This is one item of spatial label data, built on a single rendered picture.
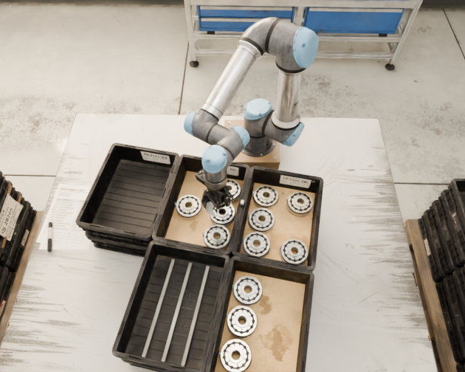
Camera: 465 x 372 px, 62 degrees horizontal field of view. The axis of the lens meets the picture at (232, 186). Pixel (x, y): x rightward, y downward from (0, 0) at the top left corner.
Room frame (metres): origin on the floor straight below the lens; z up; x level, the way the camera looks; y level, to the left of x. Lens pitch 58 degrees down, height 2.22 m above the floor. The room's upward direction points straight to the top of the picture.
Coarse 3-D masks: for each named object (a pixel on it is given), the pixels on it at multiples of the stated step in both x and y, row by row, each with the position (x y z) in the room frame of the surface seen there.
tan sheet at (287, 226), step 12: (288, 192) 0.84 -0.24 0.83; (252, 204) 0.78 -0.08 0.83; (276, 216) 0.73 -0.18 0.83; (288, 216) 0.73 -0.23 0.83; (312, 216) 0.72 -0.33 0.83; (276, 228) 0.67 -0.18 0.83; (288, 228) 0.67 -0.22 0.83; (300, 228) 0.67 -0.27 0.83; (276, 240) 0.62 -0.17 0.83; (300, 240) 0.62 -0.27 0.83; (240, 252) 0.57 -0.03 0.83; (276, 252) 0.57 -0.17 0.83
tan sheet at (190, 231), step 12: (192, 180) 0.90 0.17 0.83; (240, 180) 0.90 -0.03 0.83; (180, 192) 0.84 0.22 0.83; (192, 192) 0.84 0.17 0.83; (204, 216) 0.73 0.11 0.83; (168, 228) 0.67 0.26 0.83; (180, 228) 0.67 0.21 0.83; (192, 228) 0.67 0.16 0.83; (204, 228) 0.67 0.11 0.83; (228, 228) 0.67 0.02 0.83; (180, 240) 0.62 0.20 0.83; (192, 240) 0.62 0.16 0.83
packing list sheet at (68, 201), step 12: (60, 192) 0.92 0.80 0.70; (72, 192) 0.92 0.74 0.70; (84, 192) 0.92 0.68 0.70; (60, 204) 0.86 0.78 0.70; (72, 204) 0.86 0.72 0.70; (48, 216) 0.80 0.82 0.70; (60, 216) 0.80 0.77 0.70; (72, 216) 0.79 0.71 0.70; (60, 228) 0.74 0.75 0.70; (72, 228) 0.74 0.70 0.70; (60, 240) 0.68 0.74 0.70; (72, 240) 0.68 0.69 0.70; (84, 240) 0.68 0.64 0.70
